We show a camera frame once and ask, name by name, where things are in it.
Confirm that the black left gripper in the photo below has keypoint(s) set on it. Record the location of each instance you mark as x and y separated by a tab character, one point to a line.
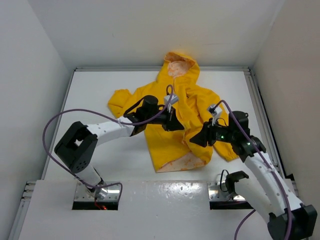
171	122

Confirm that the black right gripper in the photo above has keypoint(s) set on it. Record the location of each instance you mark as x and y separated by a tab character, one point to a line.
204	135

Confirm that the yellow hooded jacket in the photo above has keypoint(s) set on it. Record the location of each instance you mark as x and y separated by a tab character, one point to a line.
172	151

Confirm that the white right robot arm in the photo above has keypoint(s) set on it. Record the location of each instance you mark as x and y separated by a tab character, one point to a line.
286	216

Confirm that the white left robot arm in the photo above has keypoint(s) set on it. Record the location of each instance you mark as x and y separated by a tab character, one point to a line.
78	144

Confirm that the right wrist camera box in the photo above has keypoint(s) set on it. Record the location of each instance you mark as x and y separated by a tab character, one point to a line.
216	112

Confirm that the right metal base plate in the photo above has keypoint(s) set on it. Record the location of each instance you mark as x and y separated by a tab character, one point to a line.
217	192

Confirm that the metal base plate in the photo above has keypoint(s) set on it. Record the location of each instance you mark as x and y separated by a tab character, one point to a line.
217	192
106	194

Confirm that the aluminium frame rail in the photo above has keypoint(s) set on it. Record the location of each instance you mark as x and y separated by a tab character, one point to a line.
263	121

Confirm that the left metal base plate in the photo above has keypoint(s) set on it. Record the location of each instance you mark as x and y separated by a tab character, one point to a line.
106	194

